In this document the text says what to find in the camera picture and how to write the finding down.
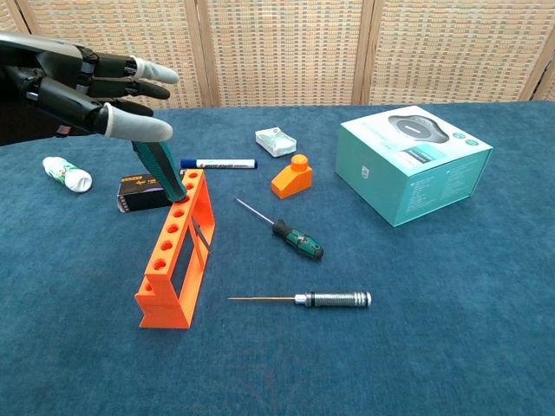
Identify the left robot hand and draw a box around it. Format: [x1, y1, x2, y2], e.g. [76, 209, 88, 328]
[0, 32, 181, 146]

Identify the large teal handled screwdriver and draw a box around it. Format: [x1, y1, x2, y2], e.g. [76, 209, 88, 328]
[132, 139, 214, 255]

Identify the orange tool rack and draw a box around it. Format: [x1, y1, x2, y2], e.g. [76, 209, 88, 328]
[134, 169, 216, 329]

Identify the small green black screwdriver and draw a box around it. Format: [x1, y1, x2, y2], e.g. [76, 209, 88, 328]
[235, 198, 324, 262]

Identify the silver precision screwdriver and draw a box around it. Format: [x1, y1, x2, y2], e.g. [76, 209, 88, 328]
[227, 291, 373, 310]

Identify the white bottle green print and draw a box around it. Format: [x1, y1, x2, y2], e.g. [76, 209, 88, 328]
[42, 156, 94, 194]

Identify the black rectangular box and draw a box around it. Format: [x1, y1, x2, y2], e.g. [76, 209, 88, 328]
[116, 172, 174, 215]

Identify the blue whiteboard marker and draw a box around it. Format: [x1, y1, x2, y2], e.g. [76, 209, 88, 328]
[180, 158, 259, 171]

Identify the white tissue packet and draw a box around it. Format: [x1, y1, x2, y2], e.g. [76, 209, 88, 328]
[254, 126, 299, 158]

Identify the woven wooden folding screen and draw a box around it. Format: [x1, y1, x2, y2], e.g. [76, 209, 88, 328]
[0, 0, 555, 117]

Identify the orange block with cylinder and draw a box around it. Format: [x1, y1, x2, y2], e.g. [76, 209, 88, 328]
[271, 153, 314, 200]

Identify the teal product box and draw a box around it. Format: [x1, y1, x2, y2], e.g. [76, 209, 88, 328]
[334, 105, 494, 228]

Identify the blue table cloth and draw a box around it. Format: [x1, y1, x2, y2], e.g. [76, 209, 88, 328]
[0, 100, 555, 416]

